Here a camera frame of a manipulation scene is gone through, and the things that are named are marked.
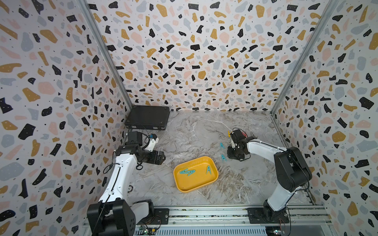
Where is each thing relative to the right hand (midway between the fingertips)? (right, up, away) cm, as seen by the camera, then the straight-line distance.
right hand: (229, 155), depth 95 cm
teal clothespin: (-27, -8, -6) cm, 29 cm away
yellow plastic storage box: (-28, -13, -11) cm, 33 cm away
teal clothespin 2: (-14, -7, -5) cm, 16 cm away
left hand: (-43, +3, -14) cm, 45 cm away
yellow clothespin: (-3, +15, -12) cm, 19 cm away
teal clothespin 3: (-4, -1, 0) cm, 4 cm away
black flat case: (-62, +26, +26) cm, 72 cm away
